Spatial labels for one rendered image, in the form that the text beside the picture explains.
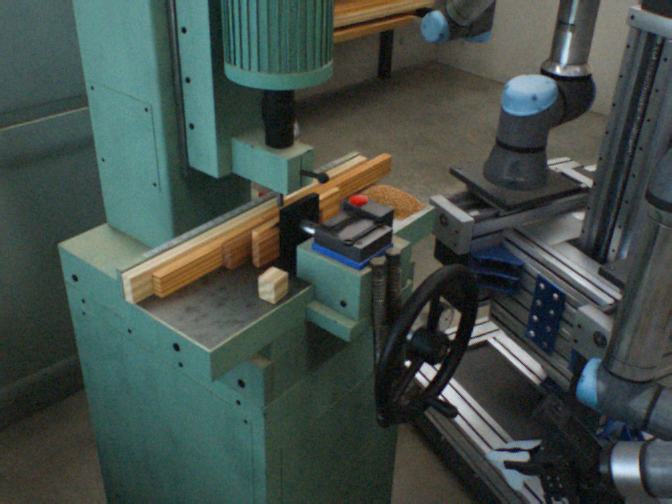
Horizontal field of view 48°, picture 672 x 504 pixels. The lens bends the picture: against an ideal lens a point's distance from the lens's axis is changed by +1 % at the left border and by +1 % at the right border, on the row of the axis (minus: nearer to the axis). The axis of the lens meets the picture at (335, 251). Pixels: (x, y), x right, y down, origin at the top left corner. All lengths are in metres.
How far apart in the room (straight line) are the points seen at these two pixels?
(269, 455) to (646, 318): 0.67
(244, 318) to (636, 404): 0.59
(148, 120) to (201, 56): 0.17
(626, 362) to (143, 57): 0.91
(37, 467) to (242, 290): 1.18
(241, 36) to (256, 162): 0.24
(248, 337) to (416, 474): 1.09
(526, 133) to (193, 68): 0.79
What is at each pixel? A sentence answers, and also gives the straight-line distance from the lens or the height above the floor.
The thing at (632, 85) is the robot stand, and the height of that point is 1.11.
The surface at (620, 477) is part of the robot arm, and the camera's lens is 1.15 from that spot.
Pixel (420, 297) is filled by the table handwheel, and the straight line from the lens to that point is 1.15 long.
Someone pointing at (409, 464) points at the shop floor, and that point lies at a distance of 2.18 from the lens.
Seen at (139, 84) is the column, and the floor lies 1.15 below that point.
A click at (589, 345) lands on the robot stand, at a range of 1.51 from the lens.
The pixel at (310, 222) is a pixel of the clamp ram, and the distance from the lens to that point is 1.29.
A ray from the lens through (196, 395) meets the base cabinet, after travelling 1.43.
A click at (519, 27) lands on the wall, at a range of 4.91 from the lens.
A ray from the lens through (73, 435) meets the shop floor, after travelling 2.33.
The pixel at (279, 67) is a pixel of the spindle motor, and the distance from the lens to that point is 1.18.
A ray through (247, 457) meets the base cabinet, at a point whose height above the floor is 0.57.
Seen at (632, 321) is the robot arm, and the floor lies 0.97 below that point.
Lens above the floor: 1.60
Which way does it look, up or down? 32 degrees down
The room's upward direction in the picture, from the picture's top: 2 degrees clockwise
